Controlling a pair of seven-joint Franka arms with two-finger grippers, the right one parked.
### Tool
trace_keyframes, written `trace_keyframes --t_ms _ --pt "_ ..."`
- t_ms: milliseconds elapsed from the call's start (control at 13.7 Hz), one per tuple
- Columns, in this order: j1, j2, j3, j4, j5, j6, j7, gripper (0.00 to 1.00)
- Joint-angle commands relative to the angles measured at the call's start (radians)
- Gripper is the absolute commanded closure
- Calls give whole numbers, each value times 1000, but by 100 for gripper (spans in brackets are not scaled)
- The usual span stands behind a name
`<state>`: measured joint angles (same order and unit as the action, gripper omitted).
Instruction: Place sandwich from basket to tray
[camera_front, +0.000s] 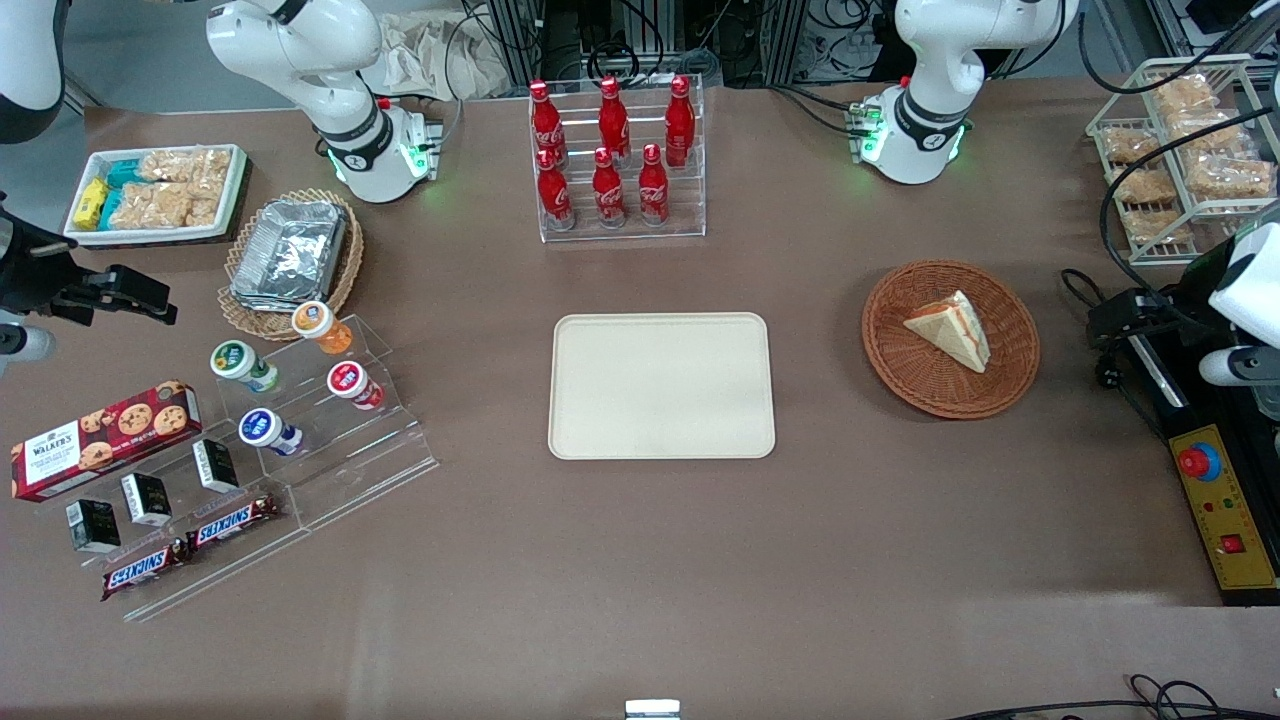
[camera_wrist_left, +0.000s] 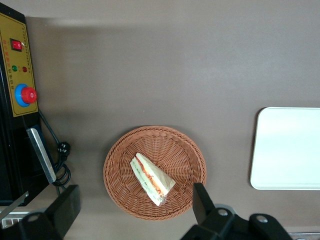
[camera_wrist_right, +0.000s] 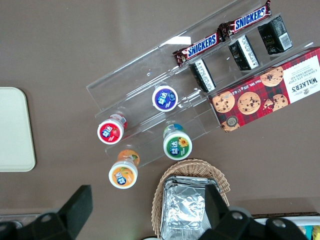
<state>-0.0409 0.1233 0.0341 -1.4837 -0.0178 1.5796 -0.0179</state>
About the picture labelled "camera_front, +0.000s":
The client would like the small black box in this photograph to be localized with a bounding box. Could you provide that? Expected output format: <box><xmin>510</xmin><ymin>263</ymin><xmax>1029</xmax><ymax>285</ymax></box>
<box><xmin>119</xmin><ymin>471</ymin><xmax>174</xmax><ymax>529</ymax></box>
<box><xmin>191</xmin><ymin>437</ymin><xmax>242</xmax><ymax>495</ymax></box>
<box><xmin>65</xmin><ymin>497</ymin><xmax>123</xmax><ymax>555</ymax></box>

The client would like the aluminium frame with cables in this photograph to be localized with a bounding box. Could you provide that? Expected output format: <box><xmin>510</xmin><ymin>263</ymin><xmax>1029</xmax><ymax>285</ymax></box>
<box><xmin>470</xmin><ymin>0</ymin><xmax>901</xmax><ymax>91</ymax></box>

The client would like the oval light wicker basket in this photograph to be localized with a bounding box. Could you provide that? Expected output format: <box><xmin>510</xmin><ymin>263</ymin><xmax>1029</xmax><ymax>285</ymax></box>
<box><xmin>217</xmin><ymin>187</ymin><xmax>366</xmax><ymax>344</ymax></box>

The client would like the red emergency stop button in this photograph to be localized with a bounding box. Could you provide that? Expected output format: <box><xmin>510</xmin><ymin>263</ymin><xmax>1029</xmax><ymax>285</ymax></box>
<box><xmin>1177</xmin><ymin>439</ymin><xmax>1224</xmax><ymax>484</ymax></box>

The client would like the blue lid yogurt cup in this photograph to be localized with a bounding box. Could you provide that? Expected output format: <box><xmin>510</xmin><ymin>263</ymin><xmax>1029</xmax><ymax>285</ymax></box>
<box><xmin>237</xmin><ymin>407</ymin><xmax>305</xmax><ymax>459</ymax></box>

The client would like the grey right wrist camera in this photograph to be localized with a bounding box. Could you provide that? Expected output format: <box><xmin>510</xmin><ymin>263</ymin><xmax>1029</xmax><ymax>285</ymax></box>
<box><xmin>0</xmin><ymin>322</ymin><xmax>57</xmax><ymax>364</ymax></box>

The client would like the green lid yogurt cup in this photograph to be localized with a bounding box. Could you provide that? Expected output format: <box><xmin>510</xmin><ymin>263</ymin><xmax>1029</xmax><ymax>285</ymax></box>
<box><xmin>209</xmin><ymin>339</ymin><xmax>282</xmax><ymax>395</ymax></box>

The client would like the cream plastic serving tray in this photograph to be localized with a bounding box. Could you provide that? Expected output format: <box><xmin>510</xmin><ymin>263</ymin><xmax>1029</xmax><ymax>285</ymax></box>
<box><xmin>547</xmin><ymin>312</ymin><xmax>777</xmax><ymax>462</ymax></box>

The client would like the black cable on table edge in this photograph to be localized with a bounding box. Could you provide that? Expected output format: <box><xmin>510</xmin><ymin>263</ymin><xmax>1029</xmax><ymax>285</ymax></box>
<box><xmin>944</xmin><ymin>674</ymin><xmax>1280</xmax><ymax>720</ymax></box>

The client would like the yellow snack packet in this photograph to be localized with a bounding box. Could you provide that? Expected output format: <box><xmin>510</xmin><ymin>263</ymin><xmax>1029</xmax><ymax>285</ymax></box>
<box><xmin>74</xmin><ymin>177</ymin><xmax>110</xmax><ymax>232</ymax></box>

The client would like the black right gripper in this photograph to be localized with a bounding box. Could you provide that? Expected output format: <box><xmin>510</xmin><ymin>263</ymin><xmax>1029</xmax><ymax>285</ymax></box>
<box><xmin>0</xmin><ymin>195</ymin><xmax>180</xmax><ymax>327</ymax></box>

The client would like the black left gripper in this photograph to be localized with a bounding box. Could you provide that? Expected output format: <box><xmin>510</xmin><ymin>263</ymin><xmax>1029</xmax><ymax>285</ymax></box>
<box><xmin>1087</xmin><ymin>288</ymin><xmax>1217</xmax><ymax>349</ymax></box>

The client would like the rice cracker snack pack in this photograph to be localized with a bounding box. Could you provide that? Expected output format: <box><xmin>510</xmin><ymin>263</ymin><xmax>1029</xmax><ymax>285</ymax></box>
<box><xmin>186</xmin><ymin>180</ymin><xmax>228</xmax><ymax>228</ymax></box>
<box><xmin>139</xmin><ymin>148</ymin><xmax>233</xmax><ymax>187</ymax></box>
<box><xmin>1099</xmin><ymin>125</ymin><xmax>1162</xmax><ymax>167</ymax></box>
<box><xmin>1165</xmin><ymin>110</ymin><xmax>1252</xmax><ymax>157</ymax></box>
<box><xmin>1111</xmin><ymin>165</ymin><xmax>1180</xmax><ymax>207</ymax></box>
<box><xmin>107</xmin><ymin>183</ymin><xmax>192</xmax><ymax>232</ymax></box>
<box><xmin>1184</xmin><ymin>154</ymin><xmax>1277</xmax><ymax>202</ymax></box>
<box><xmin>1150</xmin><ymin>74</ymin><xmax>1222</xmax><ymax>117</ymax></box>
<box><xmin>1124</xmin><ymin>207</ymin><xmax>1197</xmax><ymax>247</ymax></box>

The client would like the triangle sandwich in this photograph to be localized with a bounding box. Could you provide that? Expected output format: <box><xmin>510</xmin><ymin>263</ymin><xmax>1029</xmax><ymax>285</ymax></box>
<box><xmin>903</xmin><ymin>289</ymin><xmax>992</xmax><ymax>375</ymax></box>

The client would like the Snickers chocolate bar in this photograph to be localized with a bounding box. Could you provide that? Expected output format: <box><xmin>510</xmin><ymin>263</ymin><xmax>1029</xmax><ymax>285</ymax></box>
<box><xmin>185</xmin><ymin>492</ymin><xmax>284</xmax><ymax>554</ymax></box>
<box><xmin>99</xmin><ymin>539</ymin><xmax>192</xmax><ymax>604</ymax></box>

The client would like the black cable with plug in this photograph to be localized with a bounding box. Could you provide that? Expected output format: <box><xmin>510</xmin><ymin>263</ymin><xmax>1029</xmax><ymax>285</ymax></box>
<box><xmin>1059</xmin><ymin>267</ymin><xmax>1133</xmax><ymax>393</ymax></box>

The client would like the red lid yogurt cup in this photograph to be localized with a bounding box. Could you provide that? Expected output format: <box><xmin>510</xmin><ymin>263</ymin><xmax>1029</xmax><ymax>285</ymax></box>
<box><xmin>326</xmin><ymin>360</ymin><xmax>386</xmax><ymax>412</ymax></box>

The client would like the clear acrylic bottle rack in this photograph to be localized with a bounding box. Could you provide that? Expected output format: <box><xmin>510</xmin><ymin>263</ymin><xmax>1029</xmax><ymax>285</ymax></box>
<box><xmin>527</xmin><ymin>74</ymin><xmax>708</xmax><ymax>245</ymax></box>

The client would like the orange lid yogurt cup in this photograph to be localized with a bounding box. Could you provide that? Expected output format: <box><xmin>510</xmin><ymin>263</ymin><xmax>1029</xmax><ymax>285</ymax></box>
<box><xmin>290</xmin><ymin>299</ymin><xmax>355</xmax><ymax>357</ymax></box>

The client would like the white rectangular snack tray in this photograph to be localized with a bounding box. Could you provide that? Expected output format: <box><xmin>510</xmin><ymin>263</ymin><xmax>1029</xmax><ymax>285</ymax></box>
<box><xmin>62</xmin><ymin>143</ymin><xmax>250</xmax><ymax>248</ymax></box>

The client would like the red cola bottle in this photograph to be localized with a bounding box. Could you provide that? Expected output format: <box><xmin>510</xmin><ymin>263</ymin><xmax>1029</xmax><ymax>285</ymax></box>
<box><xmin>591</xmin><ymin>147</ymin><xmax>628</xmax><ymax>230</ymax></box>
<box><xmin>535</xmin><ymin>148</ymin><xmax>577</xmax><ymax>233</ymax></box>
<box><xmin>597</xmin><ymin>76</ymin><xmax>632</xmax><ymax>162</ymax></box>
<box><xmin>664</xmin><ymin>75</ymin><xmax>697</xmax><ymax>169</ymax></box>
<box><xmin>637</xmin><ymin>143</ymin><xmax>671</xmax><ymax>228</ymax></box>
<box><xmin>528</xmin><ymin>80</ymin><xmax>568</xmax><ymax>167</ymax></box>

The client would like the black box with yellow panel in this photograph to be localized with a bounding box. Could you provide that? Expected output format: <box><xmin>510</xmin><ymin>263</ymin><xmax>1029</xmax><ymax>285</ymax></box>
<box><xmin>1124</xmin><ymin>308</ymin><xmax>1280</xmax><ymax>609</ymax></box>

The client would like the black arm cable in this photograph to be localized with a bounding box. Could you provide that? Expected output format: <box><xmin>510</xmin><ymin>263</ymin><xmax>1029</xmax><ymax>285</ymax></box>
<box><xmin>1078</xmin><ymin>0</ymin><xmax>1280</xmax><ymax>97</ymax></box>

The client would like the red Walkers cookie box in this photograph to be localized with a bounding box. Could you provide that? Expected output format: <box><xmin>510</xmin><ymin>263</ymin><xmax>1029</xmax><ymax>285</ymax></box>
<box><xmin>9</xmin><ymin>379</ymin><xmax>204</xmax><ymax>504</ymax></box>

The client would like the clear acrylic stepped stand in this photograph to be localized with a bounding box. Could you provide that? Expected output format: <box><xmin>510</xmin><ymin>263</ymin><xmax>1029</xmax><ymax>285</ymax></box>
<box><xmin>213</xmin><ymin>314</ymin><xmax>442</xmax><ymax>532</ymax></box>
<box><xmin>28</xmin><ymin>432</ymin><xmax>313</xmax><ymax>624</ymax></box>

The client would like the aluminium foil tray stack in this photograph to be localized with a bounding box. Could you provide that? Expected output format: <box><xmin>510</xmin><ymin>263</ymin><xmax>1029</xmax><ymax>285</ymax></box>
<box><xmin>229</xmin><ymin>199</ymin><xmax>349</xmax><ymax>314</ymax></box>

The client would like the beige crumpled cloth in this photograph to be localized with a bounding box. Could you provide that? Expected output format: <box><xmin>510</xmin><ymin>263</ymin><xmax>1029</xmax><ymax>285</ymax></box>
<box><xmin>360</xmin><ymin>9</ymin><xmax>512</xmax><ymax>102</ymax></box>

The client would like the round brown wicker basket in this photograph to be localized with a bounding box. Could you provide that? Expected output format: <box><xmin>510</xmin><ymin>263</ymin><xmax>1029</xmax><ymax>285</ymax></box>
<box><xmin>861</xmin><ymin>259</ymin><xmax>1042</xmax><ymax>422</ymax></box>

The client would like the white wire rack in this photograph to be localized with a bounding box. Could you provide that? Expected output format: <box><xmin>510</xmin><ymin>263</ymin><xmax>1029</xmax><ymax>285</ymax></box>
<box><xmin>1084</xmin><ymin>52</ymin><xmax>1280</xmax><ymax>267</ymax></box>

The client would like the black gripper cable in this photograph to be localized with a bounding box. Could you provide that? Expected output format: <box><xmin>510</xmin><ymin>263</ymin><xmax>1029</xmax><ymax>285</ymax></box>
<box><xmin>1098</xmin><ymin>104</ymin><xmax>1280</xmax><ymax>301</ymax></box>

